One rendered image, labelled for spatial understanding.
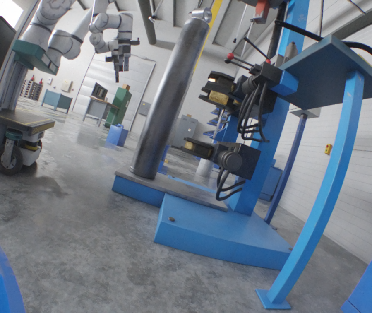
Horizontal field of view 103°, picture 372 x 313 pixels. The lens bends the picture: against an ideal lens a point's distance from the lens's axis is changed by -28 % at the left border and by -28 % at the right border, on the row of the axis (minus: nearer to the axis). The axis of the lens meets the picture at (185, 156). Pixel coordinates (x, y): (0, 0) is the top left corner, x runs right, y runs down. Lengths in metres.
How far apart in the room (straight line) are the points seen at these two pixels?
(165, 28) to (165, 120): 12.80
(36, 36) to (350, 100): 1.45
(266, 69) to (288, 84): 0.14
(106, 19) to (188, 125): 10.77
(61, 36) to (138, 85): 11.22
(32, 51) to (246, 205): 1.73
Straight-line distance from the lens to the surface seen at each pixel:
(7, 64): 1.40
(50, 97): 9.15
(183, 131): 11.69
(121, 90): 8.78
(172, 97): 1.52
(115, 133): 4.11
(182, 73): 1.57
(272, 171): 3.86
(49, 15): 1.09
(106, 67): 13.66
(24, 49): 1.21
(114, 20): 1.23
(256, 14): 2.25
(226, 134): 1.92
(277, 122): 1.69
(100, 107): 7.30
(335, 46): 0.87
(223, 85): 1.36
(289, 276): 0.88
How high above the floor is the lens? 0.49
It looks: 4 degrees down
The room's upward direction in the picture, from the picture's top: 20 degrees clockwise
